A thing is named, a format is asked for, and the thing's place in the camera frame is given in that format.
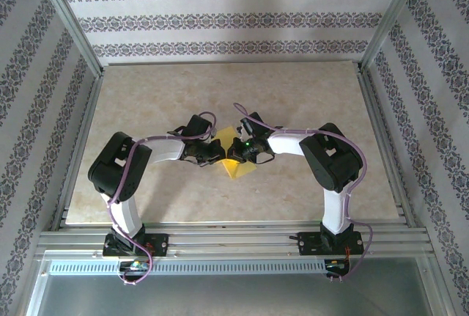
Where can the yellow paper sheet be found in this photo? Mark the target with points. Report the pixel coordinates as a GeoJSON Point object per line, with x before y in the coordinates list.
{"type": "Point", "coordinates": [238, 170]}

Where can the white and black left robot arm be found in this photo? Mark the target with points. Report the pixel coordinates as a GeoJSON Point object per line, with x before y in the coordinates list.
{"type": "Point", "coordinates": [165, 151]}

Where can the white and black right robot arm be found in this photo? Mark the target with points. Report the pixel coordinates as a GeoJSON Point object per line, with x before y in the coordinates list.
{"type": "Point", "coordinates": [286, 145]}

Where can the grey metal sheet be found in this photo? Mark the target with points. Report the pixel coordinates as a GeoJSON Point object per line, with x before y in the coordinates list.
{"type": "Point", "coordinates": [234, 297]}

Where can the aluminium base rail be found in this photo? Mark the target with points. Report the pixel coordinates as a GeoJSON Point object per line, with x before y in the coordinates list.
{"type": "Point", "coordinates": [234, 239]}

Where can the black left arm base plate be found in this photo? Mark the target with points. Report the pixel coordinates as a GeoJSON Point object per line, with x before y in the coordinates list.
{"type": "Point", "coordinates": [161, 244]}

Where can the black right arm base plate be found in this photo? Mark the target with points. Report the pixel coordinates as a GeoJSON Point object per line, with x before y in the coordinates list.
{"type": "Point", "coordinates": [306, 242]}

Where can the aluminium side rail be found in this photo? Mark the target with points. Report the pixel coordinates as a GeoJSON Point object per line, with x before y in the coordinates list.
{"type": "Point", "coordinates": [388, 151]}
{"type": "Point", "coordinates": [78, 151]}

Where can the aluminium frame post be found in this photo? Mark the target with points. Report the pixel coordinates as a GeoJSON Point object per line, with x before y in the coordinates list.
{"type": "Point", "coordinates": [73, 26]}
{"type": "Point", "coordinates": [392, 19]}

